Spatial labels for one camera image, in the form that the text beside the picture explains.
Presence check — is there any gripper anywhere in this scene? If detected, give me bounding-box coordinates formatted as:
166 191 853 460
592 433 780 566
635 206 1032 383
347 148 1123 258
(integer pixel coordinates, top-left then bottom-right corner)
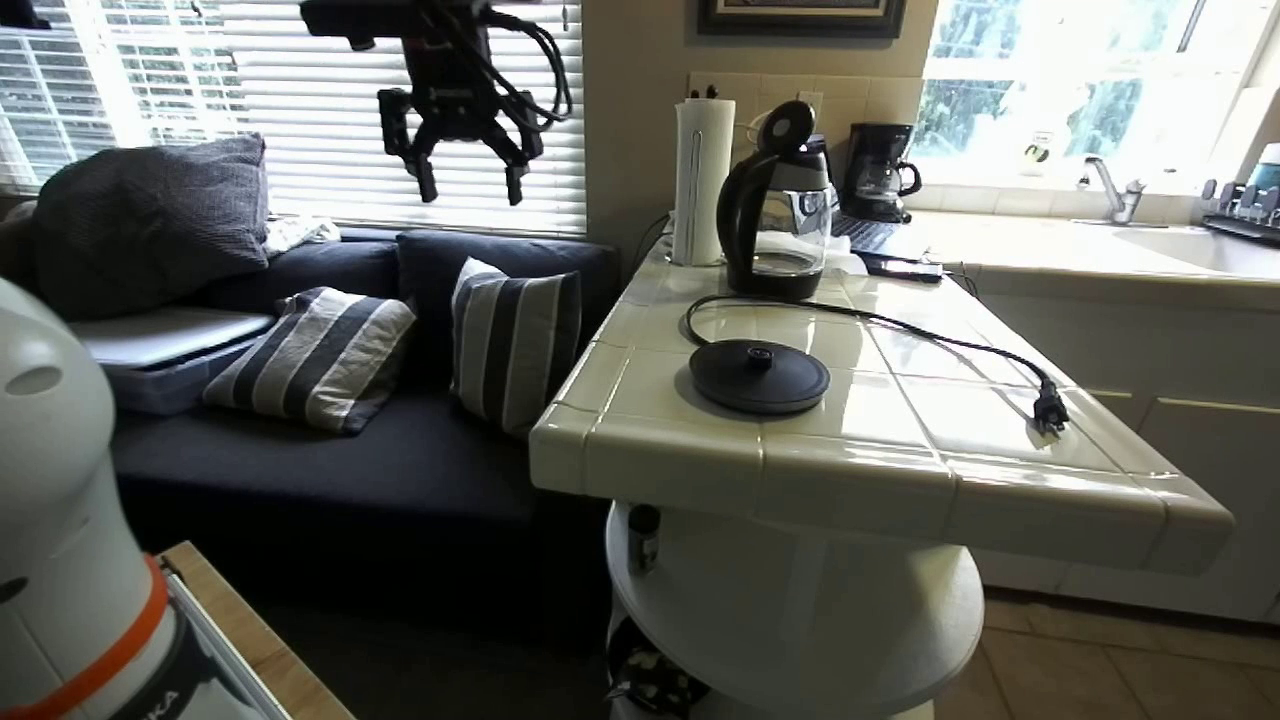
377 36 547 208

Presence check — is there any glass and black kettle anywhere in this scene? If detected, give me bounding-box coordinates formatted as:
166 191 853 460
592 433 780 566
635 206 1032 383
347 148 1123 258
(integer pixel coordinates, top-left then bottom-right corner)
715 99 835 302

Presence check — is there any black kettle base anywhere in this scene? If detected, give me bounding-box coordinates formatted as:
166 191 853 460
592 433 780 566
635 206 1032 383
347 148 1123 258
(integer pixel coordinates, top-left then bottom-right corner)
688 338 832 417

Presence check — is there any window with white blinds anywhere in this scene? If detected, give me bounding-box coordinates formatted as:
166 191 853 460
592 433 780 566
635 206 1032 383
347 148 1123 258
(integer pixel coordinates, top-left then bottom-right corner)
0 0 587 238

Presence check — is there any white cloth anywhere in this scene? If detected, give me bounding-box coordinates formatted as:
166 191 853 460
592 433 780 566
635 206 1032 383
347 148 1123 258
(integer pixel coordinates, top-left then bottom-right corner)
263 214 342 257

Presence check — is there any striped cushion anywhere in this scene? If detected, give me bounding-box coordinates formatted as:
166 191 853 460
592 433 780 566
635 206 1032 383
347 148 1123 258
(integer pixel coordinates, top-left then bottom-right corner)
448 257 584 438
202 286 418 437

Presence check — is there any paper towel roll on holder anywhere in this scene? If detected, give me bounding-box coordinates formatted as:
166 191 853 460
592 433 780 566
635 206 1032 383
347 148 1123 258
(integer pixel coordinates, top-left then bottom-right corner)
670 86 737 268

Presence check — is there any grey pillow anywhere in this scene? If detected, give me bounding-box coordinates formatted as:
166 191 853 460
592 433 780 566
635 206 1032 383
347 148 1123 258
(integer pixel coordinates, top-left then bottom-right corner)
30 133 272 323

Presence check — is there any dark framed picture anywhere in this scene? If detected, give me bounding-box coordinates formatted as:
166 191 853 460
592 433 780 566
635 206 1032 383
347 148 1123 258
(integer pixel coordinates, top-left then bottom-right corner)
696 0 909 40

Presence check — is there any silver laptop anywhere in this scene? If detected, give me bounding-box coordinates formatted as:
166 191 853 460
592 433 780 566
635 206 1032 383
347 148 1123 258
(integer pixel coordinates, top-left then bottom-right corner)
68 305 277 372

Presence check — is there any dark blue sofa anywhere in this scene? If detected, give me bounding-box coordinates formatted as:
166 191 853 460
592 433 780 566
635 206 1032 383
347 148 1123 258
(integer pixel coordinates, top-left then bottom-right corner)
0 198 622 641

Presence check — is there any blue flat box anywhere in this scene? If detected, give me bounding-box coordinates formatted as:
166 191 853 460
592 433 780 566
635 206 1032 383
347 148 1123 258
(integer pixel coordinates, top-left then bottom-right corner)
98 338 269 417

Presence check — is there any black coffee maker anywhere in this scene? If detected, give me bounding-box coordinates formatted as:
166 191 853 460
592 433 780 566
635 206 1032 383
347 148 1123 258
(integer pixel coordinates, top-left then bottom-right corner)
839 122 924 225

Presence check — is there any dark jar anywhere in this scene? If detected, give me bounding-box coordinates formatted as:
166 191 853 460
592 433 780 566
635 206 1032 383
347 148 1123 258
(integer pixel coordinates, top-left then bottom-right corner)
627 504 662 577

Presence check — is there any black phone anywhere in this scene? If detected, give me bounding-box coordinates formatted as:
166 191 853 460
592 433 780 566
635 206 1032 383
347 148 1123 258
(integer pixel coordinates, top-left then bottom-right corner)
854 250 945 285

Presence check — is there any dark patterned bag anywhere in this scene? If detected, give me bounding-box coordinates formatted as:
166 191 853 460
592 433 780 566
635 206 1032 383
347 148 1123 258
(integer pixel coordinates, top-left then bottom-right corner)
606 618 712 718

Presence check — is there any white round shelf unit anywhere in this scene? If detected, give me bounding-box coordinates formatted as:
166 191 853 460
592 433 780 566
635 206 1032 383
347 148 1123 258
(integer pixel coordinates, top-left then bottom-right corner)
603 499 987 720

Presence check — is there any kitchen window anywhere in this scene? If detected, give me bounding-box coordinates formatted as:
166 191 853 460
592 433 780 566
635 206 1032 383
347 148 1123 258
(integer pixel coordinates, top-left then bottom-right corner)
908 0 1280 193

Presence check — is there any silver tap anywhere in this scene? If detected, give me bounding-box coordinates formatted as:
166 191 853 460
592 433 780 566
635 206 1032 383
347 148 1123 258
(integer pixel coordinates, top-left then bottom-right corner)
1077 155 1148 226

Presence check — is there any white sink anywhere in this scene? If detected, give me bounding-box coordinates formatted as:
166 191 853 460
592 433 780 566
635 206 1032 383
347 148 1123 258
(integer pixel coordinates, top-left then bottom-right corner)
1108 222 1280 282

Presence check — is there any dark dish rack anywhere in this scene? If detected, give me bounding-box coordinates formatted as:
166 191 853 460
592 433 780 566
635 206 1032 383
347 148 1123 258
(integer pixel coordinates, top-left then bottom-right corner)
1198 178 1280 247

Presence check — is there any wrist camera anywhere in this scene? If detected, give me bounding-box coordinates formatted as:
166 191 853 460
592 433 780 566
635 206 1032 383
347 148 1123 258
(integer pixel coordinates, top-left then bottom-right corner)
299 0 493 51

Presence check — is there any black power cable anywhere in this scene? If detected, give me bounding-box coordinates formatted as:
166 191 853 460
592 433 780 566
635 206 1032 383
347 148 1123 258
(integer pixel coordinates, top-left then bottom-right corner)
684 293 1072 437

